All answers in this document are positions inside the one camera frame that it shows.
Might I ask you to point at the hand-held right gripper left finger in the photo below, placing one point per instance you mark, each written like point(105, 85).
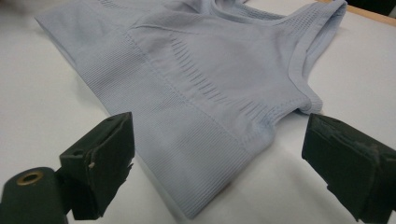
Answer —
point(102, 168)

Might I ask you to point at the light blue sports bra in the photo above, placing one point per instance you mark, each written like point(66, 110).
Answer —
point(202, 93)

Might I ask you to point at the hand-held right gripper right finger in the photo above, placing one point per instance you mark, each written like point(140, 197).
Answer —
point(348, 165)

